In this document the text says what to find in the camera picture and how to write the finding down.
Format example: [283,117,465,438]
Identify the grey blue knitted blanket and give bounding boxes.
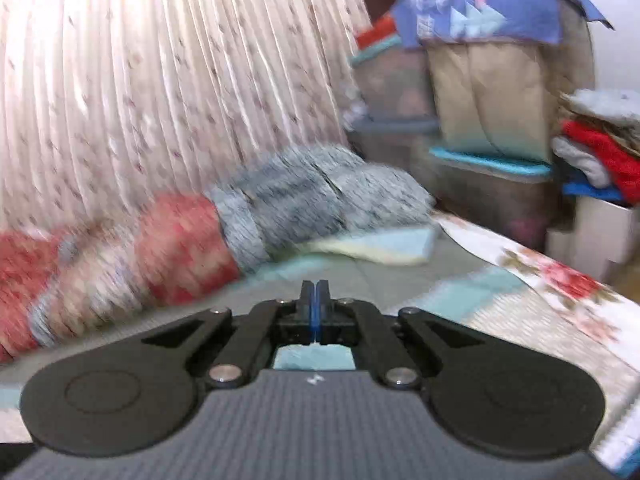
[206,144,435,274]

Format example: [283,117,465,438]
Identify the chevron patterned bedspread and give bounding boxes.
[6,226,639,479]

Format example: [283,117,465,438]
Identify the stacked clear storage bins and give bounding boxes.
[344,13,439,171]

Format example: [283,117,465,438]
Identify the clear bin teal lid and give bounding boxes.
[427,148,559,249]

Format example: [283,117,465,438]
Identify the red patchwork quilt roll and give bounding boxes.
[1,194,241,363]

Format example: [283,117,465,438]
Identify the white cardboard box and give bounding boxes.
[544,196,639,283]

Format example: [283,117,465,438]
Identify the floral pleated curtain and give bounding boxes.
[1,0,369,228]

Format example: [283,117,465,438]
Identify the red folded garment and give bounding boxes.
[562,120,640,205]

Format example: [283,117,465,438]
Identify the blue printed cloth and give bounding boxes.
[390,0,610,49]

